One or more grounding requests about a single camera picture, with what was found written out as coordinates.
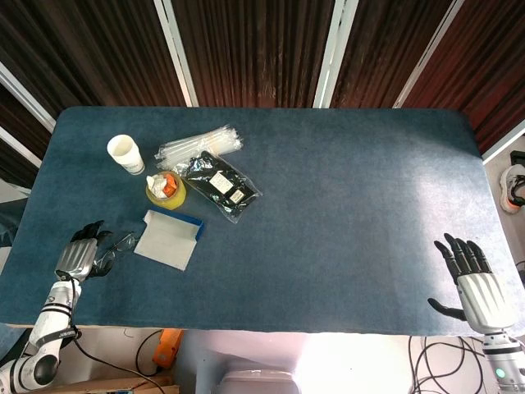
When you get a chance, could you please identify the white plastic base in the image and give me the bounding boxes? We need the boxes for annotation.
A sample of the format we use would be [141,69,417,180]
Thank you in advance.
[217,369,303,394]

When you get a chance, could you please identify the yellow tape roll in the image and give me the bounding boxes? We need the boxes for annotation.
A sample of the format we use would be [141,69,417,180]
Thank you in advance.
[145,172,188,211]

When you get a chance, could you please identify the thin black frame glasses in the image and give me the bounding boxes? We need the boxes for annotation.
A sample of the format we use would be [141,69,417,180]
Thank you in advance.
[93,231,137,272]

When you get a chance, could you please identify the orange tool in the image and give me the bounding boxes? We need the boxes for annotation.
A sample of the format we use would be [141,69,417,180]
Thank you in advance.
[152,329,184,366]

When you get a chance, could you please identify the black gloves in plastic bag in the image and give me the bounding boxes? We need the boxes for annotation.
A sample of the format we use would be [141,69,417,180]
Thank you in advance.
[171,150,263,225]

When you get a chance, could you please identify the crumpled white paper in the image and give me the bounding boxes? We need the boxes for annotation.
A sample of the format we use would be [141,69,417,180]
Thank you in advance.
[146,174,170,195]

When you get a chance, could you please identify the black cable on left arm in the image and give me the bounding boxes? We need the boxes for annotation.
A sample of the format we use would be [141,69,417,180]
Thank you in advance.
[61,273,165,391]

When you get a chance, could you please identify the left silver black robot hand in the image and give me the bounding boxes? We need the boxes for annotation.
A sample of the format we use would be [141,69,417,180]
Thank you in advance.
[55,220,115,284]

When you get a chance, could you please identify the bag of clear straws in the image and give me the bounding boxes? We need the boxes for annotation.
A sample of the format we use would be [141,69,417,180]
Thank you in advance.
[154,122,247,170]

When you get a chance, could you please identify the white frame post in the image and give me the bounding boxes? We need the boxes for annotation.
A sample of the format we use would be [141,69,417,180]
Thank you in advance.
[0,61,57,132]
[0,125,42,167]
[313,0,360,108]
[393,0,467,108]
[153,0,200,108]

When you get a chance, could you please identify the dark brown curtain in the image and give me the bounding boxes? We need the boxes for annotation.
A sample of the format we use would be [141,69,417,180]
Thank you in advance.
[0,0,525,190]

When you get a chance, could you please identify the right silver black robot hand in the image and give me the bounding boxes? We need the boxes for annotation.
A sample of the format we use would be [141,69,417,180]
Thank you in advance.
[427,232,518,332]

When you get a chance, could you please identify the white orange sneaker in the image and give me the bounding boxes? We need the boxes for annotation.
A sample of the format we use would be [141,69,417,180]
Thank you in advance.
[499,162,525,214]

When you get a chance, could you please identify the blue folding glasses case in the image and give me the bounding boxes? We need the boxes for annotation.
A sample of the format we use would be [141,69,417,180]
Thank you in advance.
[134,209,205,272]

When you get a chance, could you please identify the blue table cloth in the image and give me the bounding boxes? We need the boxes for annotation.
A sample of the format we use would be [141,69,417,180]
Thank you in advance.
[0,107,525,336]

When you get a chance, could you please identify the black floor cables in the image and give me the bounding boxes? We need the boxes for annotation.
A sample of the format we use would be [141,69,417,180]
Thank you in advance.
[408,335,493,394]

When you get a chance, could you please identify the stack of white paper cups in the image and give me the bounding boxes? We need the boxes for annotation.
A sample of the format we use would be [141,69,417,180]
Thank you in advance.
[107,135,145,174]

